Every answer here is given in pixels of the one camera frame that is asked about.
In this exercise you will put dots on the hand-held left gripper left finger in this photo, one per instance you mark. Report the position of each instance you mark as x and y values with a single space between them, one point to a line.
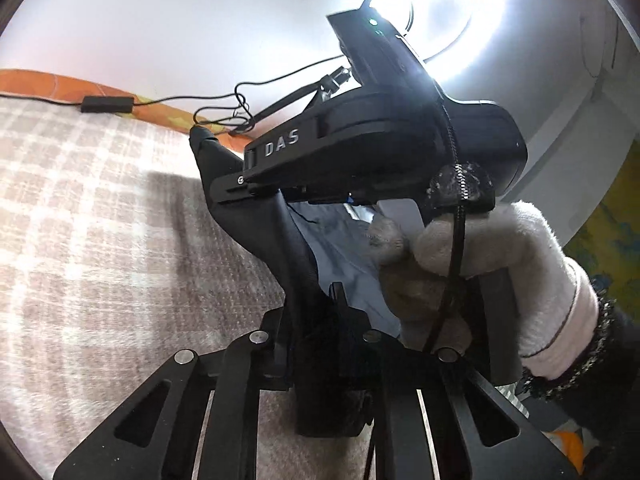
250 360

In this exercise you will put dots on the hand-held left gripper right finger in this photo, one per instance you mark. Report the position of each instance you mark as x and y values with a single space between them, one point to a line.
395 375

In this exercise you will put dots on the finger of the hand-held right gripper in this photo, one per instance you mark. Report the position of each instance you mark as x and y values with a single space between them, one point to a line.
230 187

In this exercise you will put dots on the black pants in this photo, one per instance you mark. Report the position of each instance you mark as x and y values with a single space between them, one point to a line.
300 270

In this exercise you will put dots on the person's right forearm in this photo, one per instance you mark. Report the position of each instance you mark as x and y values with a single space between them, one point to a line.
615 360

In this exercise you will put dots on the person's right hand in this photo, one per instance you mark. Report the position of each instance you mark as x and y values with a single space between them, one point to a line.
500 250

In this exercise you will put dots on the black tripod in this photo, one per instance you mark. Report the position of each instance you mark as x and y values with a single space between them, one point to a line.
290 102

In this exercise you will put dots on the beige checkered blanket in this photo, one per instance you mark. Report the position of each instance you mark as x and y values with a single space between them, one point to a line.
100 210

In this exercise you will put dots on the orange bed sheet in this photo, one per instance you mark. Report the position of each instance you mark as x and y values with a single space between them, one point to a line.
50 82

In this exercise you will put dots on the yellow patterned fabric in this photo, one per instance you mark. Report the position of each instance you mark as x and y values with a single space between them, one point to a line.
610 240

